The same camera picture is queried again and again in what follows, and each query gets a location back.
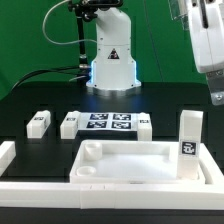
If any black camera stand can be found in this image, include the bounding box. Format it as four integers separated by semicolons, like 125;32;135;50
68;0;123;69

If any grey cable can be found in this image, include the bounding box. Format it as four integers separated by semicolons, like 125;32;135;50
42;0;98;46

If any black cable bundle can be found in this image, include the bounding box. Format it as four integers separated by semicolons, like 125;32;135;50
12;65;93;90

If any white desk top tray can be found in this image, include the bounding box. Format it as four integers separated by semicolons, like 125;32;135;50
69;140;205;184

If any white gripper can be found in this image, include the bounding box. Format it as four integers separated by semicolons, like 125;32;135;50
187;0;224;106

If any black marker plate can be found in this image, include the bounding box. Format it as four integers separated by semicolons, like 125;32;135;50
79;112;137;131

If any white U-shaped fence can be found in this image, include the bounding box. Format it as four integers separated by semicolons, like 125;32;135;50
0;141;224;210

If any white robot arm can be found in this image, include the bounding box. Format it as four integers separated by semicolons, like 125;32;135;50
84;0;224;105

